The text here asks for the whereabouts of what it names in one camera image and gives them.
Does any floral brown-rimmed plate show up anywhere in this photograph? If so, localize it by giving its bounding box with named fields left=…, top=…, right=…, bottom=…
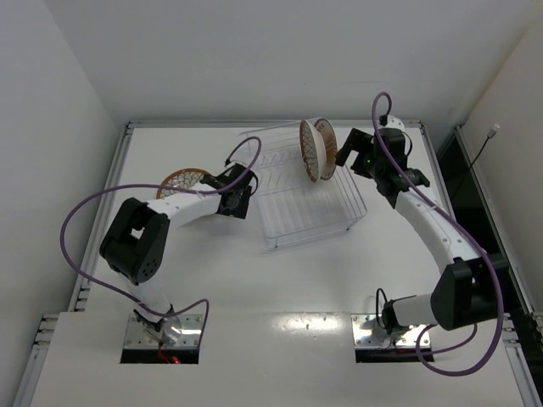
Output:
left=155, top=168, right=210, bottom=199
left=299, top=120, right=327, bottom=183

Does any sunburst plate with green rim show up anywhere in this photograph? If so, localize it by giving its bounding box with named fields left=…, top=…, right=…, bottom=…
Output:
left=315, top=118, right=338, bottom=181

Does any white wire dish rack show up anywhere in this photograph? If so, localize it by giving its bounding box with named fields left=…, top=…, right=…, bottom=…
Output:
left=239, top=121, right=367, bottom=248

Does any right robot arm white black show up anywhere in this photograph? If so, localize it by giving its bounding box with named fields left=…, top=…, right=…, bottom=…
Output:
left=335, top=118, right=507, bottom=333

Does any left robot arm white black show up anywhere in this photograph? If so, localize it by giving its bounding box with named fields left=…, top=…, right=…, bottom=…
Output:
left=99, top=162, right=258, bottom=343

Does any black usb cable on wall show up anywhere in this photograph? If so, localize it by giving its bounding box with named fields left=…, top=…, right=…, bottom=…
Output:
left=468, top=123, right=501, bottom=170

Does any aluminium frame rail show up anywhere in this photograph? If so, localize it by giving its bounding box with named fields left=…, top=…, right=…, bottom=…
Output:
left=68, top=122, right=133, bottom=312

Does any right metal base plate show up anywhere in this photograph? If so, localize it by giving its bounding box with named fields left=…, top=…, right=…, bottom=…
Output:
left=350, top=314, right=426, bottom=351

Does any metal base plate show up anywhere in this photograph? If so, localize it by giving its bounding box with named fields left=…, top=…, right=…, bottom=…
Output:
left=123, top=314, right=204, bottom=350
left=350, top=314, right=426, bottom=351

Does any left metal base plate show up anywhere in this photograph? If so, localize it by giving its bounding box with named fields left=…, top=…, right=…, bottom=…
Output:
left=123, top=314, right=204, bottom=350

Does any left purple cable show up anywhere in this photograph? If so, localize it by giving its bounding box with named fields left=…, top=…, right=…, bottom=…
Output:
left=59, top=136, right=262, bottom=340

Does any purple cable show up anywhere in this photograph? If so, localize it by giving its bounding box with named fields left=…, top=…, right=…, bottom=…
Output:
left=371, top=91, right=506, bottom=376
left=59, top=136, right=262, bottom=340

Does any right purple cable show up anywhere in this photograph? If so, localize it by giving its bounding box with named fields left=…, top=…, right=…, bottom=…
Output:
left=371, top=91, right=506, bottom=376

